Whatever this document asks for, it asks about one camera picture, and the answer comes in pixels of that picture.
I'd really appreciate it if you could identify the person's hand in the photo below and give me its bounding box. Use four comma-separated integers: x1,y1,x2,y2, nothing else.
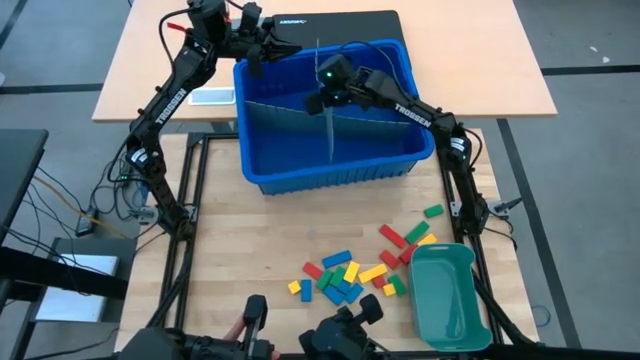
222,315,249,344

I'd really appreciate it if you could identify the white flat box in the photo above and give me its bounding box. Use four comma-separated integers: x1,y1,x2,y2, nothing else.
34,253,121,324

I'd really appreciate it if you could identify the black horizontal bar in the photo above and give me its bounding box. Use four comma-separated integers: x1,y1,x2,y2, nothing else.
0,244,129,301

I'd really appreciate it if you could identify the black power strip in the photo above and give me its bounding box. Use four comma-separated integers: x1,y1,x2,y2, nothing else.
118,164,139,189

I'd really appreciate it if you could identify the white-edged grey phone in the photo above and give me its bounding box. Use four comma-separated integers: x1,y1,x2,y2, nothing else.
187,86,237,107

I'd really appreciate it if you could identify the black side desk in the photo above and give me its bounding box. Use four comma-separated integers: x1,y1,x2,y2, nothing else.
0,128,50,231

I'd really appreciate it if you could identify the orange floor cable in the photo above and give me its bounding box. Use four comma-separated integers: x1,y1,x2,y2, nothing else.
32,173,131,240

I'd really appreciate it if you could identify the grey metal mount bracket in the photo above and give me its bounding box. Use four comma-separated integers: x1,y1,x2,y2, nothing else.
130,204,199,224
448,199,474,218

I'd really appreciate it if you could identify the short grey slotted divider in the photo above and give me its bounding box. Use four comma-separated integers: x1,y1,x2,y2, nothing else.
313,37,336,165

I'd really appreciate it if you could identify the black power adapter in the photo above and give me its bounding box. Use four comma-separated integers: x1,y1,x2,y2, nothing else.
74,212,100,238

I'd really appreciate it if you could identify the long green block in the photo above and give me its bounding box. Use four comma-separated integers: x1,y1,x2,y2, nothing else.
404,220,431,245

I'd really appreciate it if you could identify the black cable hose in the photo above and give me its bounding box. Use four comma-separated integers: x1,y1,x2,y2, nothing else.
469,277,539,351
117,239,194,359

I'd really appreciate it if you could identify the black left camera cable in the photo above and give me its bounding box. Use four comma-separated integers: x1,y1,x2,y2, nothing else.
157,6,194,67

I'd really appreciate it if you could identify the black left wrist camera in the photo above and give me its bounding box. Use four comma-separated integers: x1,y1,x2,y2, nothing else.
246,45,264,79

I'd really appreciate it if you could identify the long grey slotted divider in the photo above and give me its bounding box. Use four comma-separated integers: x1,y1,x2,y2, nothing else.
243,99,417,143

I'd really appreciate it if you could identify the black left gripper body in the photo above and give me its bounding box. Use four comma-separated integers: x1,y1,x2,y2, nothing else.
227,2,281,57

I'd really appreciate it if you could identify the black floor cable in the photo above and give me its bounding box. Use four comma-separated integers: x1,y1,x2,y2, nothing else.
34,165,85,214
89,164,131,222

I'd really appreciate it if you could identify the long blue block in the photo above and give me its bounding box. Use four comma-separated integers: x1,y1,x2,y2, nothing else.
321,249,353,270

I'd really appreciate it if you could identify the black camera cable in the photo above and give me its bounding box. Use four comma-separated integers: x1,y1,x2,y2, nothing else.
337,40,407,87
157,6,194,67

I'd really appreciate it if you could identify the black right camera cable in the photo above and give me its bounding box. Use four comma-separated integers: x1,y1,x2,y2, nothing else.
337,40,407,87

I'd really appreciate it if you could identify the black closed laptop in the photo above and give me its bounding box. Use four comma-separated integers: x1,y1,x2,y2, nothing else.
272,9,407,51

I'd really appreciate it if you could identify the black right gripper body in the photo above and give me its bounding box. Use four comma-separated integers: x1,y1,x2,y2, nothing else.
316,53,362,107

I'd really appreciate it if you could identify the teal plastic basket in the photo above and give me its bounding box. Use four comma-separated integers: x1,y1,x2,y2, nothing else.
407,242,495,351

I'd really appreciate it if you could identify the blue ring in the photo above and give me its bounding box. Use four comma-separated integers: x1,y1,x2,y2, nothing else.
530,304,552,329

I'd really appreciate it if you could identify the long yellow block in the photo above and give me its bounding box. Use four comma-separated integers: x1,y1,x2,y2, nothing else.
358,263,390,285

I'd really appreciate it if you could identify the large blue plastic bin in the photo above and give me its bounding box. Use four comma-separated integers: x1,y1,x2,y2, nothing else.
232,38,437,197

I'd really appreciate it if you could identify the long red block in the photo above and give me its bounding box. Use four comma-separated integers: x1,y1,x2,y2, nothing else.
378,224,409,250

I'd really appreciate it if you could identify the black pointed lever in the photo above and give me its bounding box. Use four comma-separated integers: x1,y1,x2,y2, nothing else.
487,197,524,215

